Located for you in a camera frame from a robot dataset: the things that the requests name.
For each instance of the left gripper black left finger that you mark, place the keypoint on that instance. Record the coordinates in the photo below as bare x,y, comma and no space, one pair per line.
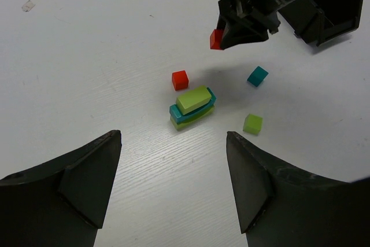
61,202

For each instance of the red cube block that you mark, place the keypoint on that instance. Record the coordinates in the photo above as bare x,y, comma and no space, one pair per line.
215,39
180,80

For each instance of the teal small cube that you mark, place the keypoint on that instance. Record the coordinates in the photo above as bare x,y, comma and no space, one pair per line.
257,76

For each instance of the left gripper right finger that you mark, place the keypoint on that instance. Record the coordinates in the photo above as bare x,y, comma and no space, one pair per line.
279,204

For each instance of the teal arch block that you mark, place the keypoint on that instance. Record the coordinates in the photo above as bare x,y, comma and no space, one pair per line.
179,117

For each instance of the small white tape scrap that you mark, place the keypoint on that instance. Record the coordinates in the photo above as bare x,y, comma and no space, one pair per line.
28,6

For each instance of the lime green small cube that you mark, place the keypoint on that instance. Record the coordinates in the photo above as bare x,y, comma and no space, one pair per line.
252,124

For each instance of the black plastic bin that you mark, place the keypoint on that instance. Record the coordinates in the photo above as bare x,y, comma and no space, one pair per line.
318,21

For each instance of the lime green arch block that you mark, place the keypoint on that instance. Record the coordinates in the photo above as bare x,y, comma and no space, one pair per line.
192,120

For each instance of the lime green rectangular block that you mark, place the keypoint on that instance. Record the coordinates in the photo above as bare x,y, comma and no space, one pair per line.
193,99

